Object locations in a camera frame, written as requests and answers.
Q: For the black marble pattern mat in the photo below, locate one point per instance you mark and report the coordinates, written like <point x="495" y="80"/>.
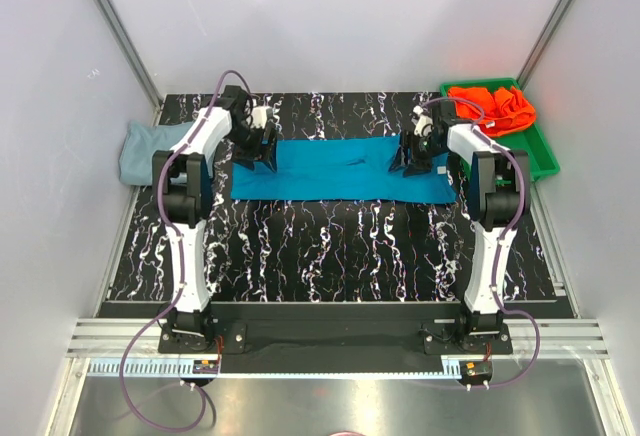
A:
<point x="327" y="251"/>

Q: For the right black connector box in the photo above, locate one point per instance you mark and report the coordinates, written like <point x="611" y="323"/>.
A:
<point x="474" y="373"/>

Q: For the left black connector box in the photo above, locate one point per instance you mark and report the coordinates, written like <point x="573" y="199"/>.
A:
<point x="208" y="366"/>

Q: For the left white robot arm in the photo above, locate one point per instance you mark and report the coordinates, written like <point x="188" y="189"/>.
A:
<point x="181" y="179"/>

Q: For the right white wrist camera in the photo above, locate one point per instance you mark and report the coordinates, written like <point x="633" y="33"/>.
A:
<point x="423" y="122"/>

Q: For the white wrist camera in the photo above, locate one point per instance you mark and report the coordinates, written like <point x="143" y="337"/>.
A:
<point x="423" y="122"/>
<point x="260" y="117"/>

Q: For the black connector box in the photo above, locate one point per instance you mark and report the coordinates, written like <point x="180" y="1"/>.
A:
<point x="474" y="373"/>
<point x="208" y="366"/>

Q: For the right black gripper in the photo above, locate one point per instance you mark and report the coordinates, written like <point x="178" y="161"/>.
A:
<point x="419" y="166"/>

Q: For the teal blue t shirt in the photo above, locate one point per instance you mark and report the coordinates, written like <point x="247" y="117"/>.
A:
<point x="348" y="169"/>

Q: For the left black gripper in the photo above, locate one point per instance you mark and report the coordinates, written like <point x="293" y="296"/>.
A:
<point x="267" y="153"/>

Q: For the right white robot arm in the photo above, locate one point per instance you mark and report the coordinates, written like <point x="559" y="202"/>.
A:
<point x="497" y="199"/>

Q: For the folded grey-blue t shirt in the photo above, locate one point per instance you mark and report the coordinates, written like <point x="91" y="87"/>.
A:
<point x="140" y="144"/>

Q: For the orange t shirt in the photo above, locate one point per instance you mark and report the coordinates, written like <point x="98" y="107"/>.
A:
<point x="500" y="112"/>

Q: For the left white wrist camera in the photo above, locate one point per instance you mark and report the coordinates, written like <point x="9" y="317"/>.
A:
<point x="260" y="117"/>

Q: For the aluminium rail frame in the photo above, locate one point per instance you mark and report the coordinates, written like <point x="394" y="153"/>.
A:
<point x="303" y="376"/>

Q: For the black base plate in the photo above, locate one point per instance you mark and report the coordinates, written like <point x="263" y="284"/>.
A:
<point x="318" y="339"/>

